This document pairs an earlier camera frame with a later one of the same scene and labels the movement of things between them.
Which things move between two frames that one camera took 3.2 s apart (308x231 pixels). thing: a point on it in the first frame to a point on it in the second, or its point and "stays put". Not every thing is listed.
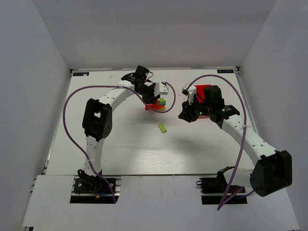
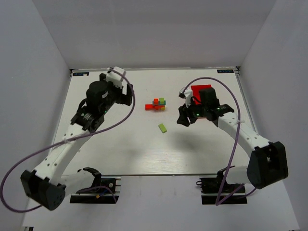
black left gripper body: [151, 97] to [125, 95]
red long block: [153, 106] stays put
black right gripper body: [186, 113] stays put
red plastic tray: [200, 96] stays put
